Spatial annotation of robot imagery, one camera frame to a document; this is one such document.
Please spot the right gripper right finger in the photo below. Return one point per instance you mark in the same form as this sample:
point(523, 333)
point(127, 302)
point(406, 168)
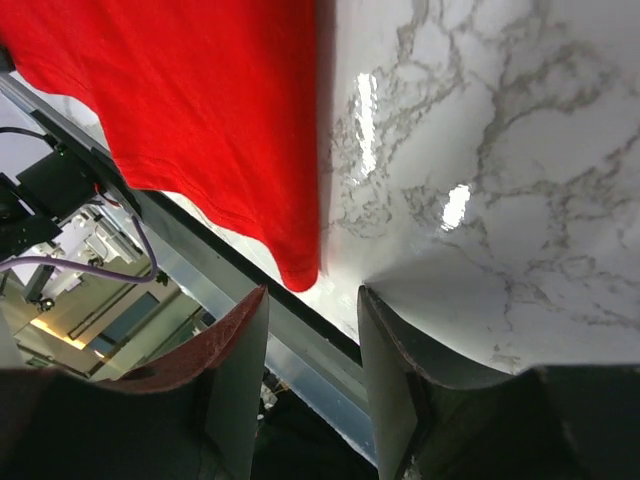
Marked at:
point(437, 414)

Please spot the bright red t shirt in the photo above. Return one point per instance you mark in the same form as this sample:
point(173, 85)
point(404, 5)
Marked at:
point(212, 100)

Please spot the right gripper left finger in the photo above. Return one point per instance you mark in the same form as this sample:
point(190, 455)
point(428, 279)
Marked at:
point(189, 414)

